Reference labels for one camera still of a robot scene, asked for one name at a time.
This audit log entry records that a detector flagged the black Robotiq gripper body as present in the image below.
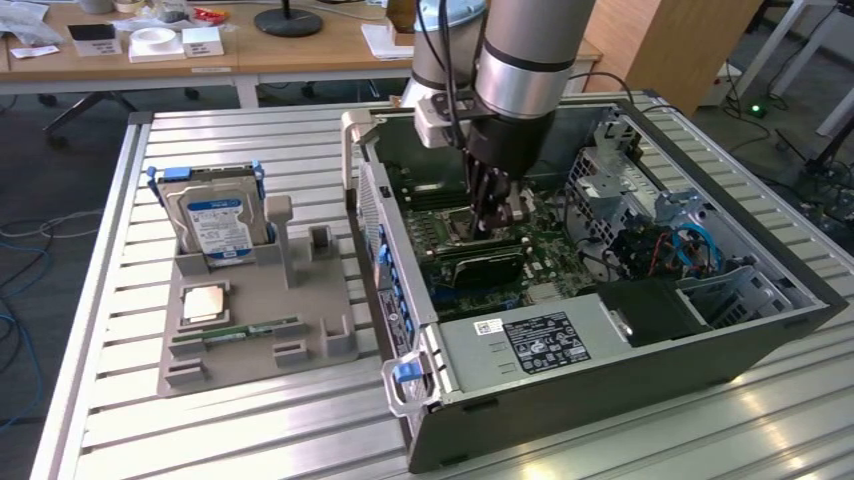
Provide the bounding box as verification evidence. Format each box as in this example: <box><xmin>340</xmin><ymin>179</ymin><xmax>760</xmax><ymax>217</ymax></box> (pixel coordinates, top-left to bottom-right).
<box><xmin>465</xmin><ymin>112</ymin><xmax>557</xmax><ymax>180</ymax></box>

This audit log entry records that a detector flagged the graphics card with black shroud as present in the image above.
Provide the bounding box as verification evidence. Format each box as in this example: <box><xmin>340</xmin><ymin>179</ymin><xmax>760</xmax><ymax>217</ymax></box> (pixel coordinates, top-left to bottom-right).
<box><xmin>437</xmin><ymin>247</ymin><xmax>528</xmax><ymax>292</ymax></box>

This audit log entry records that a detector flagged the CPU socket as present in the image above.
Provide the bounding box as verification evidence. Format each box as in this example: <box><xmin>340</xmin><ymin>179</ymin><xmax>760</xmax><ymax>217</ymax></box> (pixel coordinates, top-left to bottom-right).
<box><xmin>444</xmin><ymin>204</ymin><xmax>480</xmax><ymax>246</ymax></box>

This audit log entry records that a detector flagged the installed RAM stick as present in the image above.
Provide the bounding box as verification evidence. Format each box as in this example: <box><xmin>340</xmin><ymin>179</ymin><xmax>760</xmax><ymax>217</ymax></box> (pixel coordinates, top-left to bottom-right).
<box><xmin>437</xmin><ymin>241</ymin><xmax>526</xmax><ymax>257</ymax></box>

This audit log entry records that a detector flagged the green motherboard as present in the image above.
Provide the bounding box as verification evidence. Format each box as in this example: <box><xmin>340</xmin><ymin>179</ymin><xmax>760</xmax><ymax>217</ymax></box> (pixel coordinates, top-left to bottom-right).
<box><xmin>386</xmin><ymin>164</ymin><xmax>602</xmax><ymax>324</ymax></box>

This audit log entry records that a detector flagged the silver metal drive cage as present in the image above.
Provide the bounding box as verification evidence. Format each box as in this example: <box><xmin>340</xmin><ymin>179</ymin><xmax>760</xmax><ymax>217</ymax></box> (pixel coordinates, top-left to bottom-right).
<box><xmin>565</xmin><ymin>146</ymin><xmax>673</xmax><ymax>241</ymax></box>

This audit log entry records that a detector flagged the stack of white papers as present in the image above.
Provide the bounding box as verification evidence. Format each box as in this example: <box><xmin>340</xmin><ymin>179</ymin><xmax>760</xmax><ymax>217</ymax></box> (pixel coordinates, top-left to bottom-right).
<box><xmin>360</xmin><ymin>22</ymin><xmax>417</xmax><ymax>61</ymax></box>

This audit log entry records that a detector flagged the wooden cabinet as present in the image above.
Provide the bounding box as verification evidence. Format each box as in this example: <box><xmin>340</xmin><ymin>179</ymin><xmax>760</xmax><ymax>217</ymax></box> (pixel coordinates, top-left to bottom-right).
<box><xmin>573</xmin><ymin>0</ymin><xmax>767</xmax><ymax>116</ymax></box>

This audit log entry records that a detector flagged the brown cardboard box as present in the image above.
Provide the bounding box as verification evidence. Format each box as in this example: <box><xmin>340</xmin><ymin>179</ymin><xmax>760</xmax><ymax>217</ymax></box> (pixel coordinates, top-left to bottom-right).
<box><xmin>386</xmin><ymin>0</ymin><xmax>420</xmax><ymax>34</ymax></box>

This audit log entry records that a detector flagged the grey power supply unit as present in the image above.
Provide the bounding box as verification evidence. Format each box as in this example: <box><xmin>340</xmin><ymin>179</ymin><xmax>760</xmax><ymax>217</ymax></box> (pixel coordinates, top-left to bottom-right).
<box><xmin>433</xmin><ymin>293</ymin><xmax>634</xmax><ymax>395</ymax></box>

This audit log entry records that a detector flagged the silver metal disk bay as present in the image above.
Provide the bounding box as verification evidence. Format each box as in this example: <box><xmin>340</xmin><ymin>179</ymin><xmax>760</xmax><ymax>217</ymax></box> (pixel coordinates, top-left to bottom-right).
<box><xmin>677</xmin><ymin>263</ymin><xmax>797</xmax><ymax>330</ymax></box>

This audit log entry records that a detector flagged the hard disk in blue caddy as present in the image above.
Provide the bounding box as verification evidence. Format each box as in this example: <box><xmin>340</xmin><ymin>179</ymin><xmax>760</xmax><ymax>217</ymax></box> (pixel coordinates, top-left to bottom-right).
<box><xmin>145</xmin><ymin>160</ymin><xmax>269</xmax><ymax>269</ymax></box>

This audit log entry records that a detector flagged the black round lamp base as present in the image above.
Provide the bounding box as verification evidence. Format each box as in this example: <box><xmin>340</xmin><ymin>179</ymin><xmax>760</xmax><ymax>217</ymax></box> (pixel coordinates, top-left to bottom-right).
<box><xmin>253</xmin><ymin>0</ymin><xmax>326</xmax><ymax>38</ymax></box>

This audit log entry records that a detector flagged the open black PC case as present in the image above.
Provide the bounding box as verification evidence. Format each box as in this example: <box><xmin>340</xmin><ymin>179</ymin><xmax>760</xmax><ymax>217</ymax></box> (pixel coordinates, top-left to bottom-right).
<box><xmin>340</xmin><ymin>97</ymin><xmax>851</xmax><ymax>475</ymax></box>

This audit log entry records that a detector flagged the CPU chip with metal lid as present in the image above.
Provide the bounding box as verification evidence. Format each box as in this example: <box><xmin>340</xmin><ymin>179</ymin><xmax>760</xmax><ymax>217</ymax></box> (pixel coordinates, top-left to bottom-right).
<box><xmin>183</xmin><ymin>287</ymin><xmax>227</xmax><ymax>324</ymax></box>

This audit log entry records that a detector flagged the loose green RAM stick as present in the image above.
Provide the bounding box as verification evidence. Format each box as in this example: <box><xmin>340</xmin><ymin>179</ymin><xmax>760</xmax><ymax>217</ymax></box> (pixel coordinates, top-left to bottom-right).
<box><xmin>171</xmin><ymin>319</ymin><xmax>301</xmax><ymax>346</ymax></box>

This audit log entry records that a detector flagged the grey plastic parts rack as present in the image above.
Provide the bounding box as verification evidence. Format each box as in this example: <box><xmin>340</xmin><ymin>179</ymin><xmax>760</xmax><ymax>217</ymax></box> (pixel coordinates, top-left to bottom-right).
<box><xmin>157</xmin><ymin>196</ymin><xmax>362</xmax><ymax>399</ymax></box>

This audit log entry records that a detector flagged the plain white box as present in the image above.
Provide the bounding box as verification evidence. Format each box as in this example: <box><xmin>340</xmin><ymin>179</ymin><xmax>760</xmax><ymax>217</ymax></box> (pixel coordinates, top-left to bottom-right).
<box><xmin>181</xmin><ymin>26</ymin><xmax>225</xmax><ymax>59</ymax></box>

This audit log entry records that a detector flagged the flat white box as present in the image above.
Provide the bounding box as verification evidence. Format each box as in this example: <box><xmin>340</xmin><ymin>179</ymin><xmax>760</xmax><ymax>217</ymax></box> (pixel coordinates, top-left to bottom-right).
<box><xmin>126</xmin><ymin>42</ymin><xmax>189</xmax><ymax>64</ymax></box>

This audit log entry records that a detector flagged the white bowl on desk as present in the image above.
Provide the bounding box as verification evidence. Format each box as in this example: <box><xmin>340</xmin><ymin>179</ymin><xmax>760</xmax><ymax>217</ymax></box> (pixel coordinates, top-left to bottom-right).
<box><xmin>131</xmin><ymin>27</ymin><xmax>174</xmax><ymax>51</ymax></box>

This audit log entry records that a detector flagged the wooden desk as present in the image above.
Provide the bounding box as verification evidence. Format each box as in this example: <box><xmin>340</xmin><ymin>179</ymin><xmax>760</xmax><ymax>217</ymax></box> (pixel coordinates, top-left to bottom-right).
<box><xmin>0</xmin><ymin>0</ymin><xmax>605</xmax><ymax>96</ymax></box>

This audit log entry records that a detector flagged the black rolling desk leg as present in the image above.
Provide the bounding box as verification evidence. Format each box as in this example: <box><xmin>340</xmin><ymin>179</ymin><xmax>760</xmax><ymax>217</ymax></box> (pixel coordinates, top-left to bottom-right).
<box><xmin>39</xmin><ymin>88</ymin><xmax>202</xmax><ymax>147</ymax></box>

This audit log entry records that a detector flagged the white box with black lid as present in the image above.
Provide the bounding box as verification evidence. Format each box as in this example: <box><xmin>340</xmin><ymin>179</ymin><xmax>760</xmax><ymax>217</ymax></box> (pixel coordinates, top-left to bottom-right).
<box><xmin>66</xmin><ymin>23</ymin><xmax>125</xmax><ymax>57</ymax></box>

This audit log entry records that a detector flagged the crumpled clear plastic bag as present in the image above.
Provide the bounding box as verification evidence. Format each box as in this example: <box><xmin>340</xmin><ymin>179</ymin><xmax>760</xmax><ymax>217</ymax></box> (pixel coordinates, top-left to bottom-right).
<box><xmin>0</xmin><ymin>2</ymin><xmax>66</xmax><ymax>46</ymax></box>

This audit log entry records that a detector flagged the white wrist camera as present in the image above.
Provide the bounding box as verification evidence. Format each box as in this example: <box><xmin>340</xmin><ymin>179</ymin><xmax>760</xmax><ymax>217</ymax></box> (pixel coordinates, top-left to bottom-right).
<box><xmin>413</xmin><ymin>92</ymin><xmax>480</xmax><ymax>150</ymax></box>

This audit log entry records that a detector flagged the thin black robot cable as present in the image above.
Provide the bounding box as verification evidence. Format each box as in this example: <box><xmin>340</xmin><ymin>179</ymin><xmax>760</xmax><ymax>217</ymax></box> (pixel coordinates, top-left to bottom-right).
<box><xmin>417</xmin><ymin>0</ymin><xmax>470</xmax><ymax>151</ymax></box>

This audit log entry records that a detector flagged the looped black cable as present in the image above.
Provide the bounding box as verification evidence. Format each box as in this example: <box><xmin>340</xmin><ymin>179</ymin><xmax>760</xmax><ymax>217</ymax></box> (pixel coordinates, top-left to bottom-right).
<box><xmin>570</xmin><ymin>72</ymin><xmax>676</xmax><ymax>112</ymax></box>

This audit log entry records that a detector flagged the blue data wire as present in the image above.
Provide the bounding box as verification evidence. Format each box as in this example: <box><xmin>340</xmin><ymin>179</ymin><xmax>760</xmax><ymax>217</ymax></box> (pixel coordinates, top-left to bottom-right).
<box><xmin>669</xmin><ymin>224</ymin><xmax>728</xmax><ymax>277</ymax></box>

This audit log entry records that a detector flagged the white table frame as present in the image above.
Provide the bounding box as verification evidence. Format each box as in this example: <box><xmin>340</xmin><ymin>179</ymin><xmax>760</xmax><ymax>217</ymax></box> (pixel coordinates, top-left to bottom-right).
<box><xmin>727</xmin><ymin>0</ymin><xmax>854</xmax><ymax>136</ymax></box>

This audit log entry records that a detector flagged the blue floor cable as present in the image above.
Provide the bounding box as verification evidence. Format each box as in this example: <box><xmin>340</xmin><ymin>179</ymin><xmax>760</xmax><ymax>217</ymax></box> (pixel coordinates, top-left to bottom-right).
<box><xmin>0</xmin><ymin>239</ymin><xmax>54</xmax><ymax>431</ymax></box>

